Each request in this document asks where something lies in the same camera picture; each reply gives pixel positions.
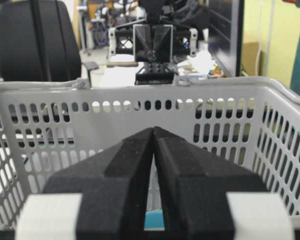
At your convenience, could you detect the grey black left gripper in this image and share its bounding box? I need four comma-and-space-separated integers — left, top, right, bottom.
108, 23, 198, 63

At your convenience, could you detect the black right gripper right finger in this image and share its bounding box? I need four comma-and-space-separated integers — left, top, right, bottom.
152, 126, 296, 240

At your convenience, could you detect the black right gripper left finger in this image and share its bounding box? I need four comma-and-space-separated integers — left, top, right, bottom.
14, 126, 155, 240

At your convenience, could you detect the blue item in basket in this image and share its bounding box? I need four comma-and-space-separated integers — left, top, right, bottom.
144, 210, 165, 231

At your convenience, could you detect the grey plastic shopping basket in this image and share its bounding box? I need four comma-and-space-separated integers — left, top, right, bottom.
0, 77, 300, 229

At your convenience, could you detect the black computer monitor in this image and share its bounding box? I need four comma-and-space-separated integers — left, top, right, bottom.
208, 0, 245, 77

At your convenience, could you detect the brown cardboard box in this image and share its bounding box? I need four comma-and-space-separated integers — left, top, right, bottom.
241, 41, 259, 76

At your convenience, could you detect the black office chair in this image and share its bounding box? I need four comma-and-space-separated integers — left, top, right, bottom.
0, 0, 99, 83

